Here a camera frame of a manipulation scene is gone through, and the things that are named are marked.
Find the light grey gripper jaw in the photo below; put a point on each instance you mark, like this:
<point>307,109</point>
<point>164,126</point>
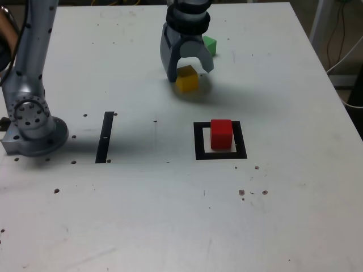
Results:
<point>190,48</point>

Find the green cube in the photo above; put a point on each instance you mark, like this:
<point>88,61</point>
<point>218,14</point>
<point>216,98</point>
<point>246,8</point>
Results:
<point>211,45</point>

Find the person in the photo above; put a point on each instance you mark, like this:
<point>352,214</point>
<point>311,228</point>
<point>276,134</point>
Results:
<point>7,28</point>

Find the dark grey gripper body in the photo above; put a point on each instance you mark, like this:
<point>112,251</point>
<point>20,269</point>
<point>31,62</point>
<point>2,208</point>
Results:
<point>175,38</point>

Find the red cube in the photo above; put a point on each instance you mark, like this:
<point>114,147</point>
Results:
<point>221,134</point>

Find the black tape strip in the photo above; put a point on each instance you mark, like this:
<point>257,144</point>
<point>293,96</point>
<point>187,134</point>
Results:
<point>104,136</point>

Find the yellow cube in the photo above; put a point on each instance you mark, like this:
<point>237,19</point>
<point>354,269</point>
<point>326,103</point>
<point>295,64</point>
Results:
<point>187,82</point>

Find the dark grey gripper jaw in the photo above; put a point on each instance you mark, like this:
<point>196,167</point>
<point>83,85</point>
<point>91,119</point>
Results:
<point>168,62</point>

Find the white metal post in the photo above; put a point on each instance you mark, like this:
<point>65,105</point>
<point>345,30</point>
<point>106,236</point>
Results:
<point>317,20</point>

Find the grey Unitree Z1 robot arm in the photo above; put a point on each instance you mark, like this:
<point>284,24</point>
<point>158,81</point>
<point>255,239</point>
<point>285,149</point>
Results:
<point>28,71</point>

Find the black tape square outline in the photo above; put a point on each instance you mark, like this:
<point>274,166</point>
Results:
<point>198,141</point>

